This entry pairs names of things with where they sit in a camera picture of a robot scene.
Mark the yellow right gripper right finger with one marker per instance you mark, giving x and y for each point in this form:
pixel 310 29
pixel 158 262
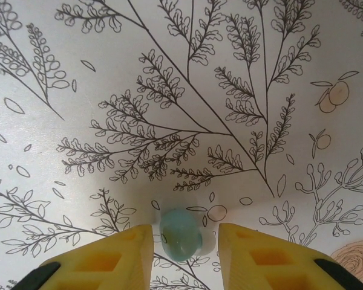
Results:
pixel 275 266

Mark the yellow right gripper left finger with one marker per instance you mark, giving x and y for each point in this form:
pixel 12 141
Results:
pixel 109 262

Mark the small teal round cap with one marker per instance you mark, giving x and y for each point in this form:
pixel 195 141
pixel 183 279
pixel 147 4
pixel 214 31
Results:
pixel 177 232

